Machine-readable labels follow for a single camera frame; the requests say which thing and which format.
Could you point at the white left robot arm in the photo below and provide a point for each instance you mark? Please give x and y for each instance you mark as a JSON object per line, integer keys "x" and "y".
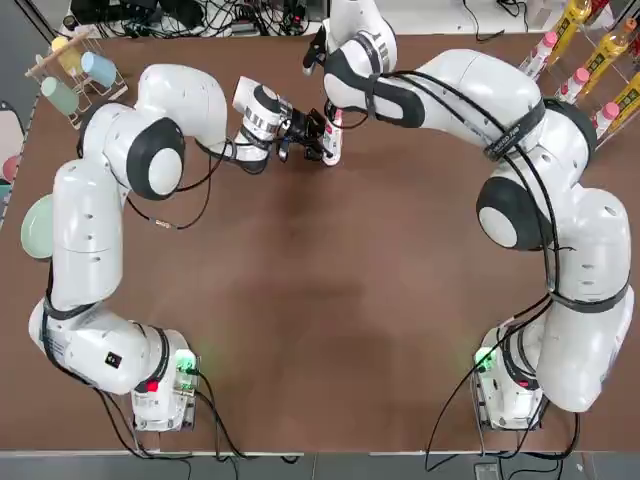
{"x": 85, "y": 240}

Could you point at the black tape roll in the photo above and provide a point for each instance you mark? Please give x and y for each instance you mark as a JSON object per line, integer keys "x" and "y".
{"x": 69, "y": 22}

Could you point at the grey floor box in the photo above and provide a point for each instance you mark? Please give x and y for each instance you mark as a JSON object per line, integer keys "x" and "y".
{"x": 486, "y": 471}

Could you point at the pale green cup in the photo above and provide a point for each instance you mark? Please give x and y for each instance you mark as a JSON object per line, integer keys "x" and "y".
{"x": 59, "y": 95}

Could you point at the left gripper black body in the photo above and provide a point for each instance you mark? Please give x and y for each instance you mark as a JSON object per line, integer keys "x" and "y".
{"x": 297, "y": 125}

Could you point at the white drink bottle pink cap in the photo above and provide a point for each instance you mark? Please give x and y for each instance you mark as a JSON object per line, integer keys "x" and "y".
{"x": 537, "y": 57}
{"x": 607, "y": 115}
{"x": 575, "y": 82}

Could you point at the translucent storage box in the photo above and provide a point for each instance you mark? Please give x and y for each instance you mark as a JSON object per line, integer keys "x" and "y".
{"x": 10, "y": 130}

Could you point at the blue plastic basket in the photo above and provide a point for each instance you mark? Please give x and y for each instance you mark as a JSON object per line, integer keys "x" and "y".
{"x": 4, "y": 205}

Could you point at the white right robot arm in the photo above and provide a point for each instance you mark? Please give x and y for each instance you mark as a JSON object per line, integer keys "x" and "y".
{"x": 590, "y": 250}

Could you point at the pale blue cup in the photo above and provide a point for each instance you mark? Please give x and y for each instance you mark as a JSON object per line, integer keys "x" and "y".
{"x": 97, "y": 69}

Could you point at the black power strip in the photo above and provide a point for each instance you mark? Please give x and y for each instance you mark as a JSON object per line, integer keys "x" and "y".
{"x": 298, "y": 19}

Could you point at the pale yellow cup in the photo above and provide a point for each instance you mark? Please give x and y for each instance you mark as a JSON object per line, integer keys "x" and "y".
{"x": 67, "y": 56}

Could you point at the pale green plate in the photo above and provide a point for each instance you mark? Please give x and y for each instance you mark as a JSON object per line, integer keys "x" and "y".
{"x": 35, "y": 225}

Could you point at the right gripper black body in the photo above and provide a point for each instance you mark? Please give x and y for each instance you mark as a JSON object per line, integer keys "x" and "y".
{"x": 314, "y": 50}

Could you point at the pink bowl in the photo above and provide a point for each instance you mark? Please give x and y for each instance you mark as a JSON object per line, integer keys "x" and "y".
{"x": 10, "y": 168}

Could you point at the white pink-label drink bottle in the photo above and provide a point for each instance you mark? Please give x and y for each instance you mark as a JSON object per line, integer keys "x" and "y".
{"x": 335, "y": 162}

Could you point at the clear acrylic stepped shelf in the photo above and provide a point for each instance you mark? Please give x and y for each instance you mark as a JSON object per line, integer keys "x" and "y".
{"x": 617, "y": 66}

